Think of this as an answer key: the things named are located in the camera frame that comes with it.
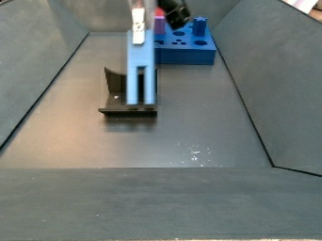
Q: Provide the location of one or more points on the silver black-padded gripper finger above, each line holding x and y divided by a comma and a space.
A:
138, 21

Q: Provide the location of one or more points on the light blue square-circle object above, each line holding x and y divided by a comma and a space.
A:
141, 62

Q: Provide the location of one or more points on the black curved fixture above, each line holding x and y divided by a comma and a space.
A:
117, 104

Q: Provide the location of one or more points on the purple block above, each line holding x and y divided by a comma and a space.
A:
160, 25

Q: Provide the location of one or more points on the red rectangular block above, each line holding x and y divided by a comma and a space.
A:
160, 12

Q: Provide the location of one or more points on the blue shape-sorter base block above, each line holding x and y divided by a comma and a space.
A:
180, 48

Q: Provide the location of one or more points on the dark blue star peg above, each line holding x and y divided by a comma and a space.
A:
200, 26

